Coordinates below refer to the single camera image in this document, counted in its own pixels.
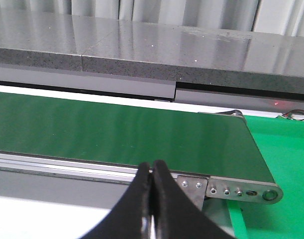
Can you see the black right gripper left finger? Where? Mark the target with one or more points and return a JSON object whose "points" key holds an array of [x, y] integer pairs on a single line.
{"points": [[130, 217]]}

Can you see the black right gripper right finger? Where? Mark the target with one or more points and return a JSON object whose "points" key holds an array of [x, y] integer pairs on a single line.
{"points": [[176, 217]]}

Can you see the green conveyor belt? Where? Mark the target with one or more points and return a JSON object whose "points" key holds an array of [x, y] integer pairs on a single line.
{"points": [[211, 144]]}

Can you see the grey panel under counter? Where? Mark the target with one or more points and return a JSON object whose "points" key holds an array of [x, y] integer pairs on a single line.
{"points": [[141, 87]]}

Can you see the bright green mat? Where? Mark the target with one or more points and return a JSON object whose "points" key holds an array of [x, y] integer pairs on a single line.
{"points": [[281, 142]]}

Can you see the dark granite counter slab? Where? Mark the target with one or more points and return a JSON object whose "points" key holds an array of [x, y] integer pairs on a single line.
{"points": [[224, 58]]}

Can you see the white pleated curtain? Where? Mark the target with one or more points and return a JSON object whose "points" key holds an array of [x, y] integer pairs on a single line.
{"points": [[283, 17]]}

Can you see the aluminium conveyor side rail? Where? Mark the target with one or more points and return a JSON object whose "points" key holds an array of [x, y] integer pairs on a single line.
{"points": [[196, 186]]}

